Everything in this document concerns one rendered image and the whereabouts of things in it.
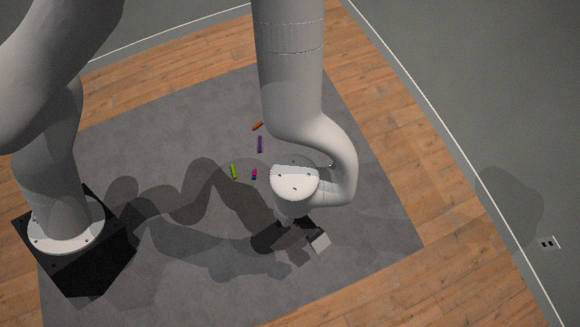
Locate orange rod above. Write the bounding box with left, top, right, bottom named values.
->
left=252, top=121, right=263, bottom=131

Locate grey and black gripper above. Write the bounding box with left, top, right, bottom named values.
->
left=273, top=204, right=296, bottom=228

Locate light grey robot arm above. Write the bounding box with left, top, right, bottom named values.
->
left=0, top=0, right=359, bottom=256

